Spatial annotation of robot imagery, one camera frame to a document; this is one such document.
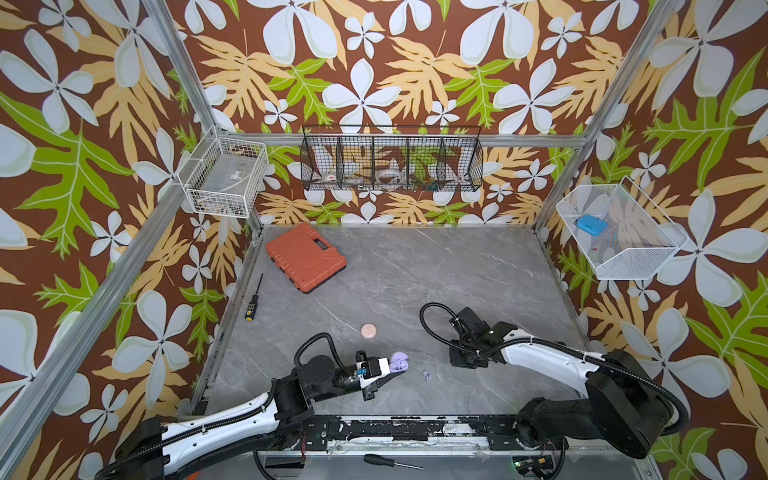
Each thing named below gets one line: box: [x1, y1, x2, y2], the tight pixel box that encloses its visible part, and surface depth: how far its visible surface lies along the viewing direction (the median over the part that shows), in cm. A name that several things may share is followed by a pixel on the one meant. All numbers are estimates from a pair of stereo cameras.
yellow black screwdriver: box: [245, 273, 263, 322], surface depth 97 cm
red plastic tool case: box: [266, 223, 347, 293], surface depth 106 cm
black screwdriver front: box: [364, 454, 424, 471], surface depth 72 cm
